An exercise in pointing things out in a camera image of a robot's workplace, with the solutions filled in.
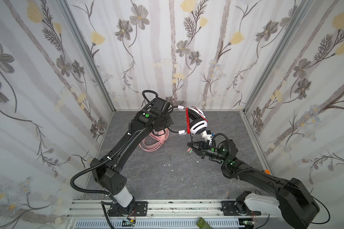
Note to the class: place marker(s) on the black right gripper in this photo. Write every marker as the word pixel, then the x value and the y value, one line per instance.
pixel 202 149

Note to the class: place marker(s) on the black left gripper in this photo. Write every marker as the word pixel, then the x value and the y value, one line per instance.
pixel 166 123

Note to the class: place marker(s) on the pink headset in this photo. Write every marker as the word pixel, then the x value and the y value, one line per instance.
pixel 159 139

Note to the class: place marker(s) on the white black headset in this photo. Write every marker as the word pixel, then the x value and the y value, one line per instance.
pixel 195 120

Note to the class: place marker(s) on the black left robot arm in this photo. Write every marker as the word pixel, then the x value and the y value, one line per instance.
pixel 153 119

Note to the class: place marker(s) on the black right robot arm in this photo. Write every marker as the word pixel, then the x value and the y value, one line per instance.
pixel 289 199

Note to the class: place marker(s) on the green circuit board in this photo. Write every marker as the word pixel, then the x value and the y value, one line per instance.
pixel 202 224

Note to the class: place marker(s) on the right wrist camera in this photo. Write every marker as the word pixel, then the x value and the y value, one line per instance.
pixel 207 135

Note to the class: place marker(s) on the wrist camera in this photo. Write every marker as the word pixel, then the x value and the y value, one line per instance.
pixel 207 135
pixel 161 105

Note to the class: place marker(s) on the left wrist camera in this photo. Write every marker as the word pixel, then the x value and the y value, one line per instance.
pixel 161 105

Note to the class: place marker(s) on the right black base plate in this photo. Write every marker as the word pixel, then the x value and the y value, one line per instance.
pixel 228 208

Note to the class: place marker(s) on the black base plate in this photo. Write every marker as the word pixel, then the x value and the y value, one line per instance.
pixel 228 208
pixel 141 208

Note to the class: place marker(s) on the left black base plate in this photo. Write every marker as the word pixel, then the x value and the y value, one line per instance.
pixel 141 208

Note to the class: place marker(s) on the aluminium mounting rail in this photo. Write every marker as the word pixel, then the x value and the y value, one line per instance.
pixel 169 214

